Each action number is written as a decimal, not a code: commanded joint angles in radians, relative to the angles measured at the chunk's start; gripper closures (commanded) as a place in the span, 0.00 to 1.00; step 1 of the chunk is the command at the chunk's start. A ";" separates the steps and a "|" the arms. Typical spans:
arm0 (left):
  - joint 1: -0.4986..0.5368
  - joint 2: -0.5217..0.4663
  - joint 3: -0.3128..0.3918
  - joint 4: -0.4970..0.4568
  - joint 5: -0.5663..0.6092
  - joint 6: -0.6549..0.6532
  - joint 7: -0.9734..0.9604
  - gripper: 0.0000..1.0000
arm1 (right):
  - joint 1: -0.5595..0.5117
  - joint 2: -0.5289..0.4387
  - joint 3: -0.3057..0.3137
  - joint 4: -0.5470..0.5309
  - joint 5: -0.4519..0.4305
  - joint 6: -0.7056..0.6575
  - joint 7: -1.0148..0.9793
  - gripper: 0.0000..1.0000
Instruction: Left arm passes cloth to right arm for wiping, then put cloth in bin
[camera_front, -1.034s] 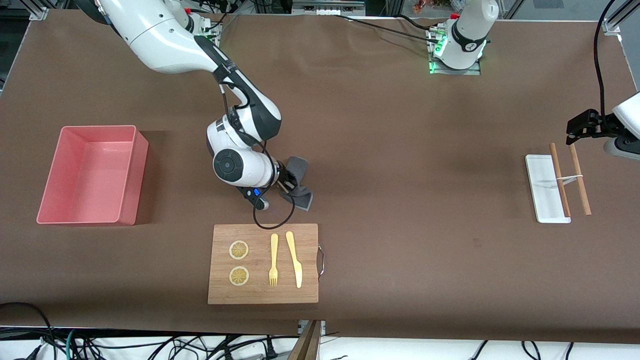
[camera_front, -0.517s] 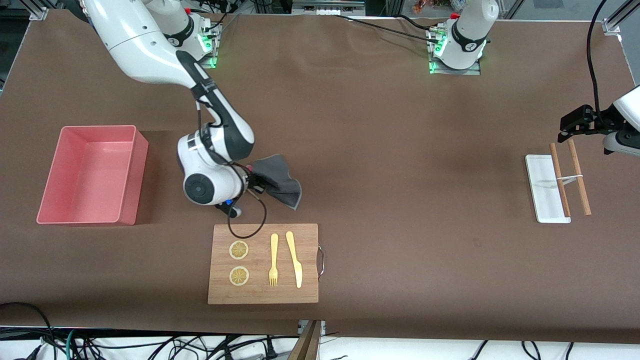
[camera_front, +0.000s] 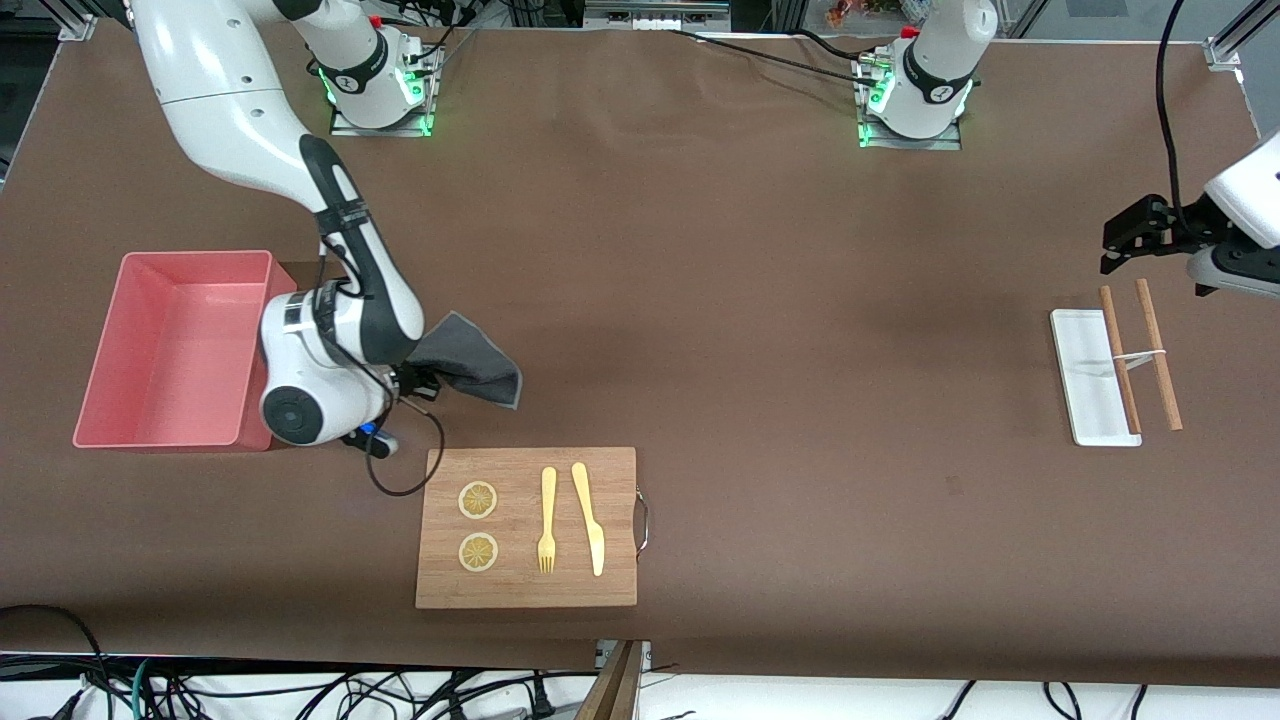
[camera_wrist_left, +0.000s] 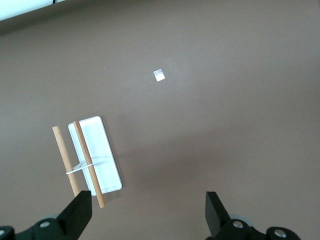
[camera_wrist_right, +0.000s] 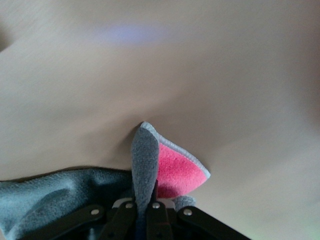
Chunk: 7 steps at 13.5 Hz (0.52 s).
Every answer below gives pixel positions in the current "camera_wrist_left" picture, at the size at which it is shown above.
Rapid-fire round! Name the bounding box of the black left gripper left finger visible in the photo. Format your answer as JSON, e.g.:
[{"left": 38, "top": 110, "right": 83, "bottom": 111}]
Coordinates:
[{"left": 0, "top": 189, "right": 93, "bottom": 240}]

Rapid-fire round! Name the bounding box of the round wooden stick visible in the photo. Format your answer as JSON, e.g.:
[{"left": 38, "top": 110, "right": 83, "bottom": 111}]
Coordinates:
[
  {"left": 72, "top": 121, "right": 107, "bottom": 209},
  {"left": 52, "top": 125, "right": 81, "bottom": 198}
]

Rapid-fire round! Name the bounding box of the small square tape patch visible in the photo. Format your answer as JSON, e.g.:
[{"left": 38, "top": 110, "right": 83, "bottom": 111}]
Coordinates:
[{"left": 152, "top": 67, "right": 166, "bottom": 83}]

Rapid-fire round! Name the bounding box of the white rectangular tray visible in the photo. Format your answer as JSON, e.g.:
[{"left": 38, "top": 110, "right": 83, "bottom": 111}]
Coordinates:
[{"left": 68, "top": 115, "right": 123, "bottom": 196}]

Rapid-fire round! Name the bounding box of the white band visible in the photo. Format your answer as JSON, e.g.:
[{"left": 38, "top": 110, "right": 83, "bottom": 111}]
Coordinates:
[{"left": 65, "top": 161, "right": 94, "bottom": 175}]

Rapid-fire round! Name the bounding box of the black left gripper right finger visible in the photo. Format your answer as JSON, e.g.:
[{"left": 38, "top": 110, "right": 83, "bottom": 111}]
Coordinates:
[{"left": 204, "top": 191, "right": 301, "bottom": 240}]

